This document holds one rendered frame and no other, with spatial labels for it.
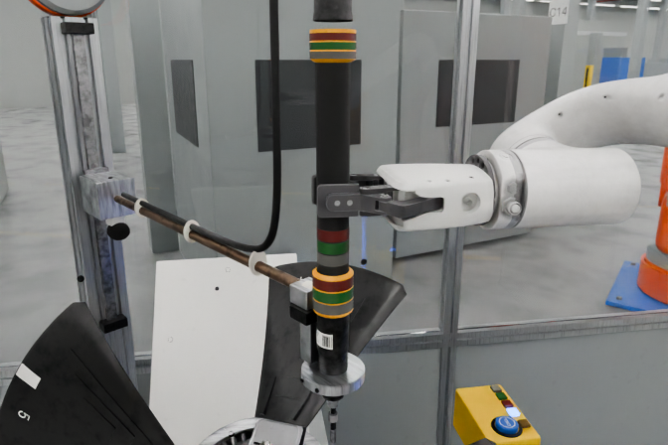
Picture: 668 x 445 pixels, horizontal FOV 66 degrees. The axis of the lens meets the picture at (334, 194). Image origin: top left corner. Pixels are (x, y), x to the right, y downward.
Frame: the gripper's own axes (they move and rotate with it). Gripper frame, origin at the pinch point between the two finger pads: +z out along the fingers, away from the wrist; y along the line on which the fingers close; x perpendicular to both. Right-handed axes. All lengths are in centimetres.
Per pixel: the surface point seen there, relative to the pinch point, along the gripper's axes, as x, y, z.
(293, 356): -26.1, 12.9, 3.3
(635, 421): -95, 70, -107
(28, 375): -25.1, 11.7, 36.3
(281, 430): -32.3, 6.2, 5.4
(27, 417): -30.4, 10.8, 36.8
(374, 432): -89, 70, -23
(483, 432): -52, 24, -32
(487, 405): -52, 31, -36
